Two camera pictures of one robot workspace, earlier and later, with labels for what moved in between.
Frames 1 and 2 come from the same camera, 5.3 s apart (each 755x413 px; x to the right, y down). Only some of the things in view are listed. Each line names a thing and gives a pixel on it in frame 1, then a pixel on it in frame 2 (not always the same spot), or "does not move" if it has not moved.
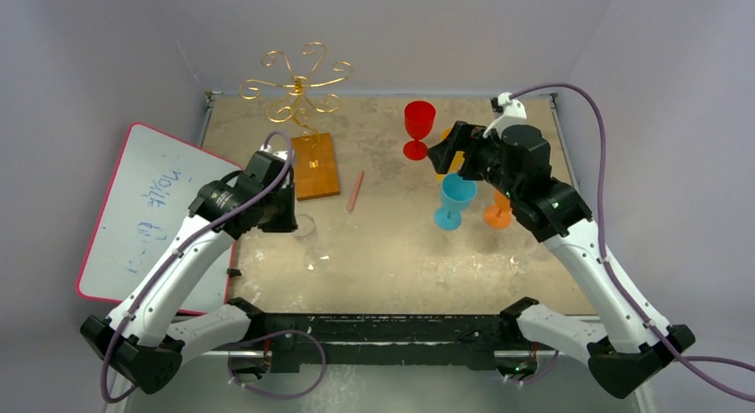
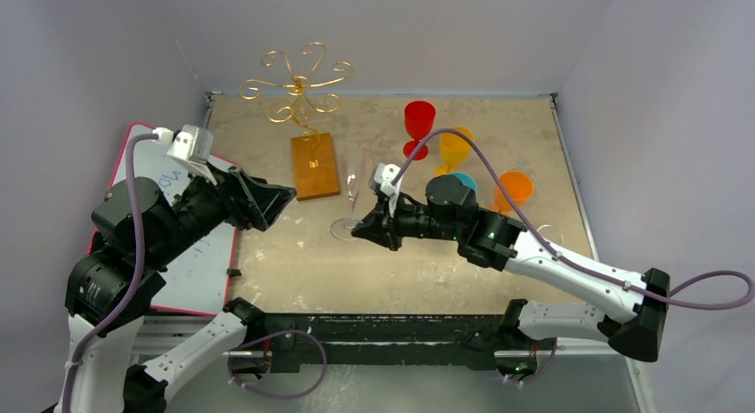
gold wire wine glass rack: x=280 y=109 does not move
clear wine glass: x=317 y=260 to x=353 y=162
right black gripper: x=458 y=142 to x=392 y=222
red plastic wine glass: x=418 y=118 does not move
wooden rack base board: x=314 y=166 does not move
